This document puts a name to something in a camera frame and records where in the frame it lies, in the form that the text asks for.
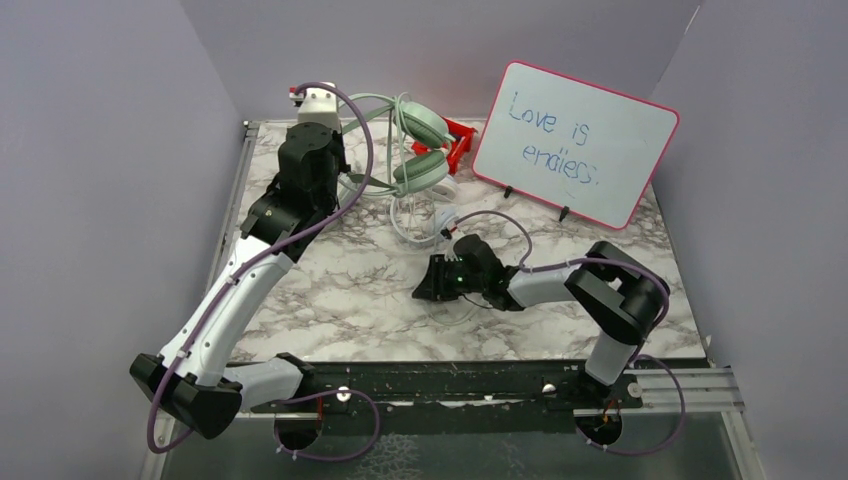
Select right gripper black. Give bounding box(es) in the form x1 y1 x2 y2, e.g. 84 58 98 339
412 254 486 302

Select green headphones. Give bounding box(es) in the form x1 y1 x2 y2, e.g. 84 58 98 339
339 92 449 198

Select white headphones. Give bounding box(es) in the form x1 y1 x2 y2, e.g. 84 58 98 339
388 175 459 248

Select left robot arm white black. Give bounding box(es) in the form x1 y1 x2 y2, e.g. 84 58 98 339
129 122 350 439

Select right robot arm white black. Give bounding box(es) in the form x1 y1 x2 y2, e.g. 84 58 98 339
412 234 670 407

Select red plastic bin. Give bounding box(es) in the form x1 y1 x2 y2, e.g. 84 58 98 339
404 114 476 176

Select pink framed whiteboard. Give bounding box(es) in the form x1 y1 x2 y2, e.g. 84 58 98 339
470 61 680 230

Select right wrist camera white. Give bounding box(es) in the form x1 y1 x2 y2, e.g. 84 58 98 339
439 215 459 261

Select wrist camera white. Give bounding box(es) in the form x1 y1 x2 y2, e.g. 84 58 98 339
439 215 459 261
289 86 342 132

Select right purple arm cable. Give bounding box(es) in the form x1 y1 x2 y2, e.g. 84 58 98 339
447 210 688 458

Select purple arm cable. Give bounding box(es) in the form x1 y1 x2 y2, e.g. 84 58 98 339
146 82 376 455
447 210 688 458

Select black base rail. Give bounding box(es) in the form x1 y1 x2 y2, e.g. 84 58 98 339
254 360 643 436

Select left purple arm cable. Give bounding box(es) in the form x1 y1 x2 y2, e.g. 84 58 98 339
146 82 376 455

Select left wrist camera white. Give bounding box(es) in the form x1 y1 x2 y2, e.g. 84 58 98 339
289 86 342 132

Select aluminium frame rail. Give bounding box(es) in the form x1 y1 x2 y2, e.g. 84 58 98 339
630 368 745 413

